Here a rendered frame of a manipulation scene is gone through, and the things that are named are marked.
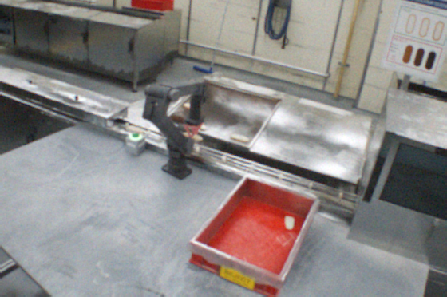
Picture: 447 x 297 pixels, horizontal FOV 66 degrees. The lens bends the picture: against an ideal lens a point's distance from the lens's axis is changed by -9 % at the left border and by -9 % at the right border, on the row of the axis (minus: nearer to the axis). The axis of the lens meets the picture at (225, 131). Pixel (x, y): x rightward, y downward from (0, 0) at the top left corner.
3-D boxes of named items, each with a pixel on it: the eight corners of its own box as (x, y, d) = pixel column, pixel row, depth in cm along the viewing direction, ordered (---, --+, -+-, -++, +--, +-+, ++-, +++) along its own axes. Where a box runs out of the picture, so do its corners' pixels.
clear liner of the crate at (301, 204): (183, 262, 122) (185, 241, 117) (241, 191, 162) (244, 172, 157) (278, 303, 110) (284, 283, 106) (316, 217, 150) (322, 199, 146)
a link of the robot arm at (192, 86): (143, 98, 133) (170, 105, 130) (145, 83, 131) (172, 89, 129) (187, 89, 173) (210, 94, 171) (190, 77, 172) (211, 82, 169)
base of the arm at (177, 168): (160, 169, 170) (180, 180, 164) (160, 154, 166) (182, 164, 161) (172, 162, 176) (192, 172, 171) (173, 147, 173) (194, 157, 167)
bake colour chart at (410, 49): (379, 66, 204) (400, -13, 183) (380, 66, 204) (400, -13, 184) (436, 83, 191) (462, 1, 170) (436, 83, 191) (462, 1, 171)
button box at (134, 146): (124, 156, 181) (124, 136, 176) (133, 150, 188) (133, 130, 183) (137, 162, 179) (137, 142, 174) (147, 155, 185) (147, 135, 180)
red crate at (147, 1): (129, 6, 499) (130, -3, 494) (143, 3, 530) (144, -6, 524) (161, 11, 487) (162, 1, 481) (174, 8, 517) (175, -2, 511)
